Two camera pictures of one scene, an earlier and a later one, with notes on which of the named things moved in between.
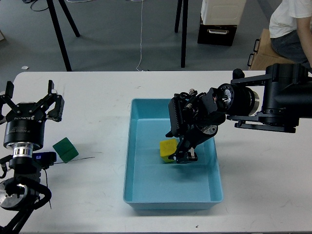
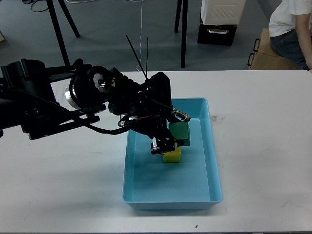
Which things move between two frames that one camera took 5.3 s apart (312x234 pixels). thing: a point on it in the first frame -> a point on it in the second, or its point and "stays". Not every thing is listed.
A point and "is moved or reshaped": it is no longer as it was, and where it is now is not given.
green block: [65, 149] is moved or reshaped
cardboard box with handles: [264, 54] stays
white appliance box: [221, 12] stays
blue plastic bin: [151, 185] stays
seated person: [290, 31] stays
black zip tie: [75, 160] -> [145, 74]
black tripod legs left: [58, 31] stays
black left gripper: [26, 123] -> [147, 107]
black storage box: [217, 34] stays
